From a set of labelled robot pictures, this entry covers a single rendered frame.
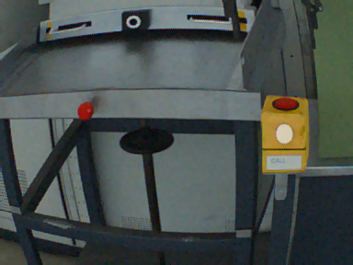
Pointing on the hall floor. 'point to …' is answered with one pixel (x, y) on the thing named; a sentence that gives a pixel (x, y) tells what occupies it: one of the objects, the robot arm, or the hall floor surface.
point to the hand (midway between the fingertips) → (277, 35)
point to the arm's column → (324, 222)
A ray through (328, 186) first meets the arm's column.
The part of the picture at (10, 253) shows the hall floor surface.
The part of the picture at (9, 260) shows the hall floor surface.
